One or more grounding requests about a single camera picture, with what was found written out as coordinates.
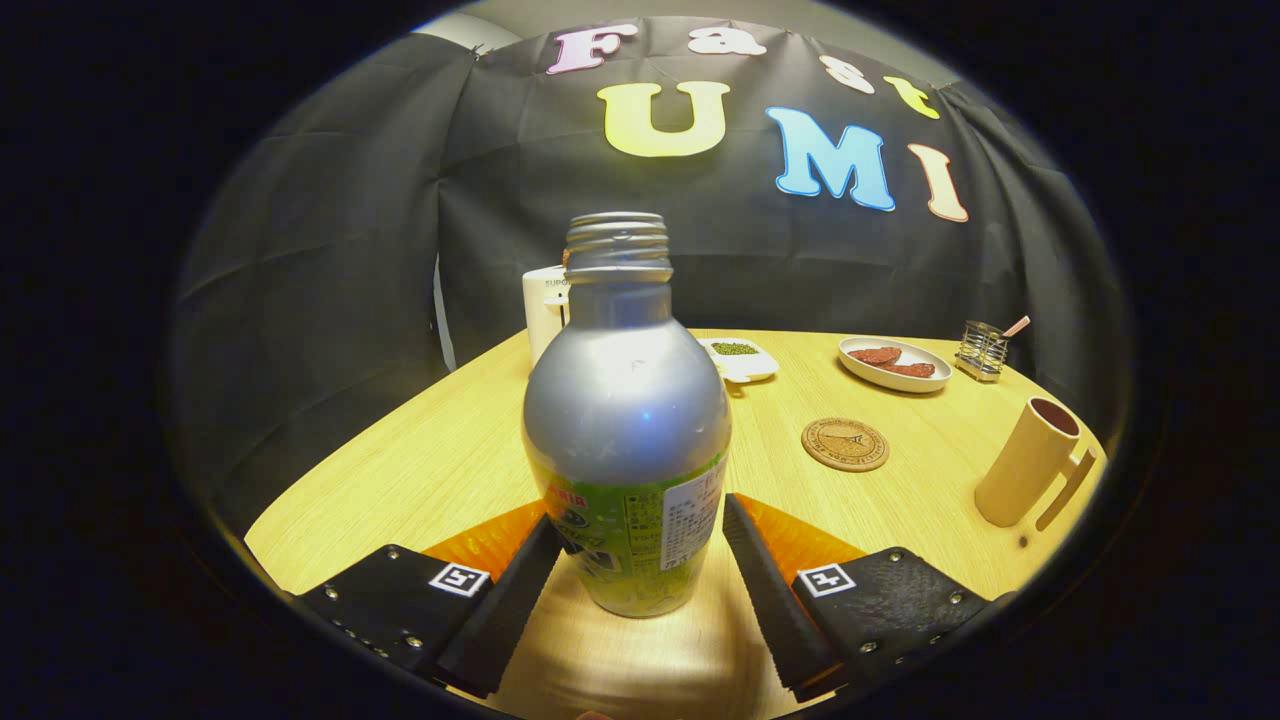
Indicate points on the white divided dish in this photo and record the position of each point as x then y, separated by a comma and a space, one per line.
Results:
748, 369

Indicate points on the round cork coaster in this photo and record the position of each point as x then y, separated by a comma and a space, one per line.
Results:
845, 445

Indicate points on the light wooden table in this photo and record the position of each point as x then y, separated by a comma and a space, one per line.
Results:
450, 470

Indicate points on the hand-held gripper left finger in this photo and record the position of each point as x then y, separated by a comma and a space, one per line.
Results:
500, 620

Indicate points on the white oval plate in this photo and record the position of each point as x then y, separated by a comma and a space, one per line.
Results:
870, 378

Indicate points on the reddish brown meat slice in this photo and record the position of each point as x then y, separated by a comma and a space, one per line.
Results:
912, 370
875, 355

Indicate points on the white toaster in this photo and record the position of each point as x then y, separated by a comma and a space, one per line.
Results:
540, 310

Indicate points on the silver bottle with green label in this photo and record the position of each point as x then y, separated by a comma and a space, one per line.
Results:
625, 400

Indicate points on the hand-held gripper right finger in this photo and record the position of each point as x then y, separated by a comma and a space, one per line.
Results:
775, 610

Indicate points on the black backdrop cloth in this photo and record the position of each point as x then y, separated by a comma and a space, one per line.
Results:
330, 300

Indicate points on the pink striped straw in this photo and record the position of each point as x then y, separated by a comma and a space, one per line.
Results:
1017, 326

